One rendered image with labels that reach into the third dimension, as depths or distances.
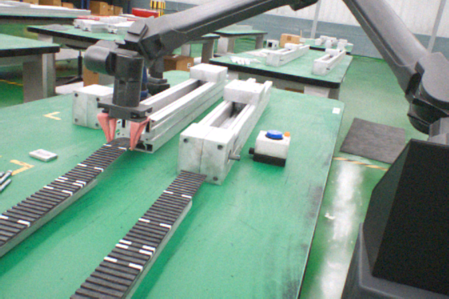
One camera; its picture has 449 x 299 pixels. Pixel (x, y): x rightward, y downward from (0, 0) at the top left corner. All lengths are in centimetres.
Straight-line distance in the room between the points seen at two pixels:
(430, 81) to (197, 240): 44
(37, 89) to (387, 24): 230
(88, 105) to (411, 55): 77
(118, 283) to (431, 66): 55
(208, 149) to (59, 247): 34
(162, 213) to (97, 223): 11
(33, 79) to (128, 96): 195
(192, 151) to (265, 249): 27
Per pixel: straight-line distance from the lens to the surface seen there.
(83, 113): 109
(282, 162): 94
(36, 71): 271
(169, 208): 63
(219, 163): 78
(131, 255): 53
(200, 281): 55
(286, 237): 67
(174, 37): 84
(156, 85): 146
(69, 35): 345
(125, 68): 81
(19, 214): 63
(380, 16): 80
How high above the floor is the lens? 113
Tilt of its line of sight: 18 degrees down
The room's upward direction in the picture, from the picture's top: 8 degrees clockwise
